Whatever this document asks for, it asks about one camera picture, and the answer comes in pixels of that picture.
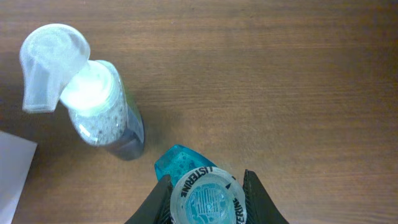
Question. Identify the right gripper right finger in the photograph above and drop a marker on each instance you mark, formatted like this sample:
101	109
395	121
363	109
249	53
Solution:
259	206

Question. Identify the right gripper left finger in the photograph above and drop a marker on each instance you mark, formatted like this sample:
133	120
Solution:
156	207

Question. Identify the teal mouthwash bottle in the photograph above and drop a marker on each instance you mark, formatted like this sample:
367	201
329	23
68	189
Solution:
202	192

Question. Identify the dark blue pump bottle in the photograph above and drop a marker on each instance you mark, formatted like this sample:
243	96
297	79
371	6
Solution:
56	65

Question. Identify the pink open cardboard box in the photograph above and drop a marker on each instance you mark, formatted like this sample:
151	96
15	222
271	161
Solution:
16	157

